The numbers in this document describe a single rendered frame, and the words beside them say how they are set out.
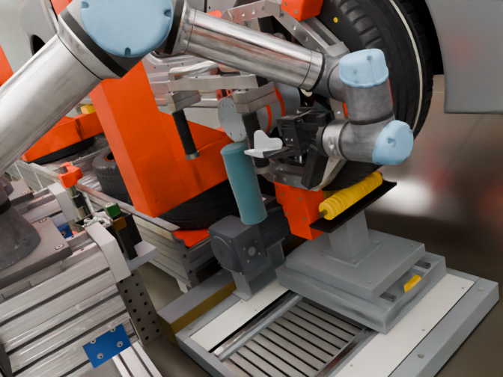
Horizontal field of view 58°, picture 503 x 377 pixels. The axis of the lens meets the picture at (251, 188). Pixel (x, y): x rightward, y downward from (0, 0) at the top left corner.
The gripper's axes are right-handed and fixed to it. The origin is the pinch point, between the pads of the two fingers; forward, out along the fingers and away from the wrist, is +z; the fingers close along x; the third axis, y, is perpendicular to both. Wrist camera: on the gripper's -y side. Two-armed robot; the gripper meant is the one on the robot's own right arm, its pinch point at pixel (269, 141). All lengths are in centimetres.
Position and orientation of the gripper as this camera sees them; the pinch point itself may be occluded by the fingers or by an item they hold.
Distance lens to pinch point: 104.2
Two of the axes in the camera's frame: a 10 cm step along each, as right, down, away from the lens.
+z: -6.2, -1.5, 7.7
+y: -2.6, -8.9, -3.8
